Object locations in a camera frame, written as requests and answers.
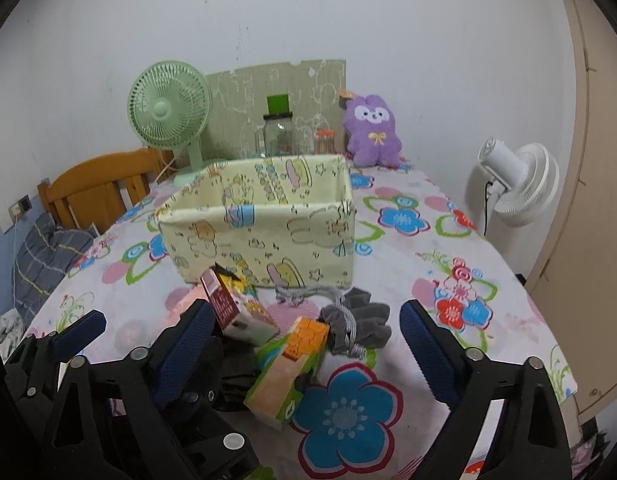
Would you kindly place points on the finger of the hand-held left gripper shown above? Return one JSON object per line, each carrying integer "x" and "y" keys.
{"x": 79, "y": 334}

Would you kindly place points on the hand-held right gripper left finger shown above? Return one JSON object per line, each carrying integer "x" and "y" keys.
{"x": 184, "y": 355}

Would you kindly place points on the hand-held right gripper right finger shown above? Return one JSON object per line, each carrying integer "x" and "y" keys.
{"x": 429, "y": 355}

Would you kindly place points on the red snack box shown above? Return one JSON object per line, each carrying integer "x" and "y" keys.
{"x": 228, "y": 305}

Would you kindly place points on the orange and green packet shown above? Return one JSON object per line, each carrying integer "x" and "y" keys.
{"x": 283, "y": 370}

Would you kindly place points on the yellow cartoon print storage box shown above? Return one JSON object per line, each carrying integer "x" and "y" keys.
{"x": 268, "y": 230}

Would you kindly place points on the grey plaid blanket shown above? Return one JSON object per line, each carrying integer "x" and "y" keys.
{"x": 43, "y": 255}

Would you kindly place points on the wooden chair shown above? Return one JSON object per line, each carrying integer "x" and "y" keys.
{"x": 96, "y": 187}

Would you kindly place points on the white desk fan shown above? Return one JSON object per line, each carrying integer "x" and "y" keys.
{"x": 526, "y": 180}

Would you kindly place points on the beige wardrobe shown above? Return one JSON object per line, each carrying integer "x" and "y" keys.
{"x": 598, "y": 210}

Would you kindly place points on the purple plush toy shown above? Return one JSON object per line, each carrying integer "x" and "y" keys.
{"x": 373, "y": 132}

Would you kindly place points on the small jar with orange lid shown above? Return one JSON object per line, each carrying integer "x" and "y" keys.
{"x": 326, "y": 142}

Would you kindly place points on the green desk fan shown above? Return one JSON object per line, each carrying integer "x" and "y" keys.
{"x": 166, "y": 110}

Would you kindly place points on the glass jar with green lid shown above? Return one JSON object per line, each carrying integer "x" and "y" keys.
{"x": 278, "y": 132}

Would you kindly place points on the printed green cardboard panel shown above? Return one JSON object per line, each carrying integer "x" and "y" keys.
{"x": 238, "y": 95}

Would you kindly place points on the wall socket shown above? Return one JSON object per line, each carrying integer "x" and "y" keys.
{"x": 21, "y": 206}

